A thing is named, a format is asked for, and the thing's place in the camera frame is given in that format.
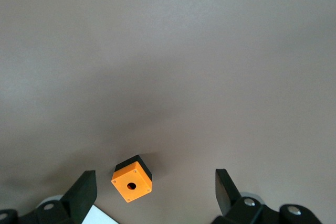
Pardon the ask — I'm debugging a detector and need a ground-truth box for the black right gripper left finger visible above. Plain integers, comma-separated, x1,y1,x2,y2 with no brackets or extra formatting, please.
0,170,98,224

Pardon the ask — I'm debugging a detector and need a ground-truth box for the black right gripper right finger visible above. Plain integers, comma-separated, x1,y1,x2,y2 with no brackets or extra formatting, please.
212,168,324,224

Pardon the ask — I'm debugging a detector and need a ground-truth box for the white drawer cabinet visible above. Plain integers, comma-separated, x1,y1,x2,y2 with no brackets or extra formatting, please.
81,204,119,224

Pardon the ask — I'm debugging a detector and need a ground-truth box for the orange button box black base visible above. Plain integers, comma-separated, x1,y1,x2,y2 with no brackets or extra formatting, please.
111,155,153,204

